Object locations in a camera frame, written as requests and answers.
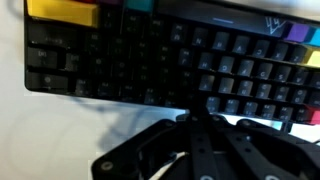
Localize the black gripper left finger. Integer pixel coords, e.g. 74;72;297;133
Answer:
91;119;220;180

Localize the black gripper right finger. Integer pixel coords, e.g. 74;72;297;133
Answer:
209;115;320;180

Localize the black keyboard with coloured keys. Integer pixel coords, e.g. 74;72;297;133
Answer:
24;0;320;125

